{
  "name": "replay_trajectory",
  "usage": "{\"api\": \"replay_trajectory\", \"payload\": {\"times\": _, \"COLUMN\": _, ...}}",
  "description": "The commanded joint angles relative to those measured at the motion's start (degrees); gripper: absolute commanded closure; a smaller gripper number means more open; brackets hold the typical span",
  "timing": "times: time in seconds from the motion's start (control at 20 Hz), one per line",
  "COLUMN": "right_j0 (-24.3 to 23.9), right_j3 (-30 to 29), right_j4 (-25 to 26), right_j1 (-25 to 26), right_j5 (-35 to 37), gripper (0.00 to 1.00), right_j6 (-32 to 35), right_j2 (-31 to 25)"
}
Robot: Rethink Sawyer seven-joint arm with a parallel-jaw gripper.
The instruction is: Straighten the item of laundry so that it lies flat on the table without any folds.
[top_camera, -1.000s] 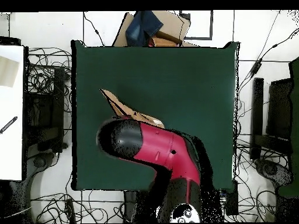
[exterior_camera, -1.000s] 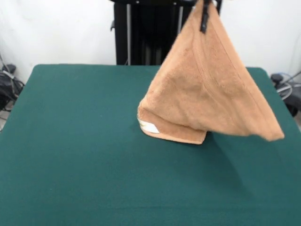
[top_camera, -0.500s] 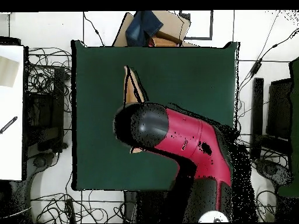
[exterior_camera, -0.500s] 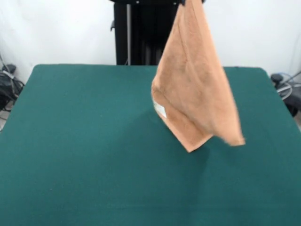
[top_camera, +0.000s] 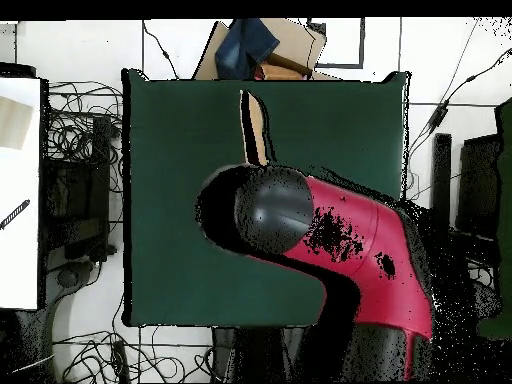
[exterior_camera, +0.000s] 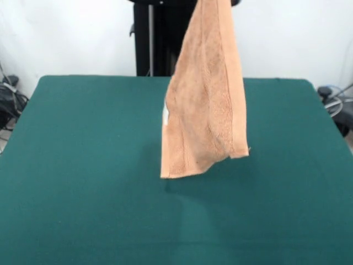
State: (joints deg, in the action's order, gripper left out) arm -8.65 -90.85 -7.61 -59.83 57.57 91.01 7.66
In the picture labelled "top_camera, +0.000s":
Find black floor cable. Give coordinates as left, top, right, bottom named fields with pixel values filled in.
left=141, top=19, right=180, bottom=80

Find black upright bar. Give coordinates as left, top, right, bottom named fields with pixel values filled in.
left=429, top=133, right=453, bottom=275

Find black mesh panel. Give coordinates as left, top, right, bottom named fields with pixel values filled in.
left=455, top=134, right=504, bottom=241

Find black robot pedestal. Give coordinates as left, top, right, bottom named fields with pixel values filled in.
left=211, top=325, right=321, bottom=381

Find blue jeans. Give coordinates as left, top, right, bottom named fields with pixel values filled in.
left=214, top=17, right=280, bottom=80

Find grey chair base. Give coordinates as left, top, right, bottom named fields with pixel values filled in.
left=45, top=261, right=97, bottom=313

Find dark green fabric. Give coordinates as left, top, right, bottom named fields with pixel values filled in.
left=475, top=97, right=512, bottom=339

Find black cable adapter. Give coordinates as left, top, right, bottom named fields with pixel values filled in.
left=427, top=101, right=450, bottom=130

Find cardboard box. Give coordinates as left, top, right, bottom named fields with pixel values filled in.
left=192, top=17, right=341, bottom=81

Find black equipment rack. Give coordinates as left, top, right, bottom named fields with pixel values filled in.
left=41, top=115, right=115, bottom=263

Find black striped strip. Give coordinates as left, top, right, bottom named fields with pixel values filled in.
left=0, top=198, right=32, bottom=231

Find white table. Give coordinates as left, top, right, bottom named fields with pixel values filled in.
left=0, top=77, right=42, bottom=310

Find orange-brown terry towel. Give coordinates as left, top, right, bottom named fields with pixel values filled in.
left=238, top=90, right=270, bottom=167

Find black power strip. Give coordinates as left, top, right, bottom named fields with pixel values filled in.
left=113, top=339, right=131, bottom=383

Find dark green table cloth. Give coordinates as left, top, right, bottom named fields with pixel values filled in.
left=121, top=68, right=411, bottom=327

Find beige box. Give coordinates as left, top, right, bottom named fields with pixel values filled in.
left=0, top=95, right=34, bottom=151

